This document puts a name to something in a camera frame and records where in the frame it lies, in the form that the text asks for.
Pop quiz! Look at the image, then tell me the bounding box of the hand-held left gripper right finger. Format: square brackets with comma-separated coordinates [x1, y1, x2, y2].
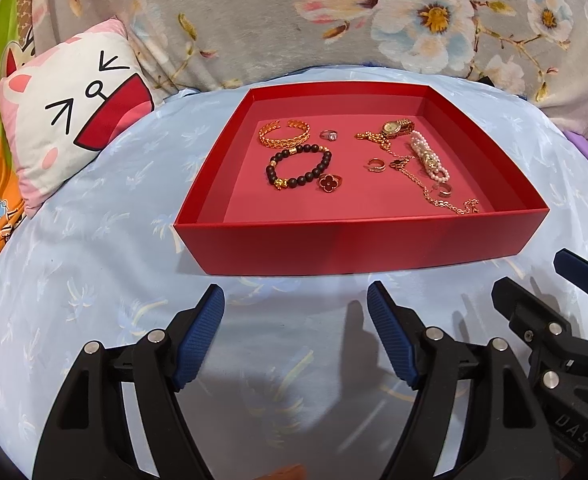
[366, 280, 559, 480]

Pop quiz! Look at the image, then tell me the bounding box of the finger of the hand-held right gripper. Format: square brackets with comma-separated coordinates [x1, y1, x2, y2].
[491, 277, 582, 361]
[554, 249, 588, 306]

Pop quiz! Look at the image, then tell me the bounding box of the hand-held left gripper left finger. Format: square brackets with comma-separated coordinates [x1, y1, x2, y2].
[33, 284, 225, 480]

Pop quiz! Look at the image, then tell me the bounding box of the red cardboard box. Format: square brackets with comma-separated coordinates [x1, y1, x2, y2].
[174, 82, 549, 277]

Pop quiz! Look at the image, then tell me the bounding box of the gold ring with red clover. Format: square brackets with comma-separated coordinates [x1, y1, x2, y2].
[316, 174, 345, 194]

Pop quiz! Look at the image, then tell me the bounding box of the pearl bracelet with gold ornament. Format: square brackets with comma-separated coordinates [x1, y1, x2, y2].
[410, 130, 450, 185]

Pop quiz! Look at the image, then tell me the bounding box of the dark wooden bead bracelet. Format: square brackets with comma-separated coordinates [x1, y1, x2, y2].
[265, 144, 333, 192]

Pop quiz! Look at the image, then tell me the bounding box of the gold chain necklace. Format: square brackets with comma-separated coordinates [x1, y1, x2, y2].
[355, 130, 480, 216]

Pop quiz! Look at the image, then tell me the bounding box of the light blue palm-print cloth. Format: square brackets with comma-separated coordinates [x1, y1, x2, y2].
[0, 74, 588, 480]

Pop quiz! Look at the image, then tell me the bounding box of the gold wristwatch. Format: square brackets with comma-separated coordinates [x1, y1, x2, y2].
[383, 117, 417, 137]

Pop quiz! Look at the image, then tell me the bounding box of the white cartoon cat pillow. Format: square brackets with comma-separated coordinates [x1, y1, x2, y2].
[0, 17, 155, 218]

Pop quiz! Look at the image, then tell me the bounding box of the grey floral blanket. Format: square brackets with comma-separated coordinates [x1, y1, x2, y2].
[31, 0, 588, 138]

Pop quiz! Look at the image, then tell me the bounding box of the gold chain-pattern cuff bracelet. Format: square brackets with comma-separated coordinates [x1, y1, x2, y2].
[259, 119, 311, 150]

